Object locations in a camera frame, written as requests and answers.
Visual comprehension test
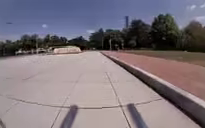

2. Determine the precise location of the grey concrete slab pavement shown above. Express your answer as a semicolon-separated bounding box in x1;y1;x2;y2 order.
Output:
0;50;201;128

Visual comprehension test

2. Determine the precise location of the row of trees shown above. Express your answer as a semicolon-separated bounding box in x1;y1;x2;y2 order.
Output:
0;13;205;58

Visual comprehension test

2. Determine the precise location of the tall distant tower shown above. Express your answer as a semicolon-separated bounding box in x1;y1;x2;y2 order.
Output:
124;15;130;29

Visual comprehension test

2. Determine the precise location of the robot's own part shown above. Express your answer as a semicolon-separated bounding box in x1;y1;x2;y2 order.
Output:
59;105;79;128
126;103;149;128

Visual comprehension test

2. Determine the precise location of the grey stone kerb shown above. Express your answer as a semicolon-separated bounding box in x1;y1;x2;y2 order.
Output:
99;51;205;128

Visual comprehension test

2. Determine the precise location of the row of parked vehicles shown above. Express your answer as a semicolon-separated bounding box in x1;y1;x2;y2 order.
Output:
14;47;54;56

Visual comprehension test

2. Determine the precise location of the red brick path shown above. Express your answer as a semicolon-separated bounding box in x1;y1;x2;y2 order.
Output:
101;50;205;106

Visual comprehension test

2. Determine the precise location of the green grass lawn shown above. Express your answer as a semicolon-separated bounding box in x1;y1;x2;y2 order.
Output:
121;49;205;70

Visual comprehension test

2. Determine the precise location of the pale low wall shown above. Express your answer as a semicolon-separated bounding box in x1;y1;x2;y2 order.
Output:
52;46;83;55

